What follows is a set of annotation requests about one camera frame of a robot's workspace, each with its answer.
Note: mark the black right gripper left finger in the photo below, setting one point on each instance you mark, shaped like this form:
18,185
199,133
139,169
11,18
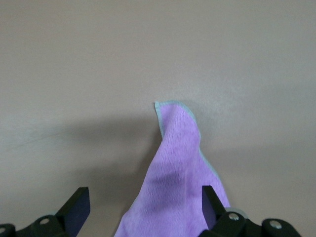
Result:
61,217

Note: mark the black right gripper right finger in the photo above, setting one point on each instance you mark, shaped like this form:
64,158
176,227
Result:
229,224

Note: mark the purple microfibre towel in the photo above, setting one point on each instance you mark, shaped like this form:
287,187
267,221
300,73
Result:
177,172

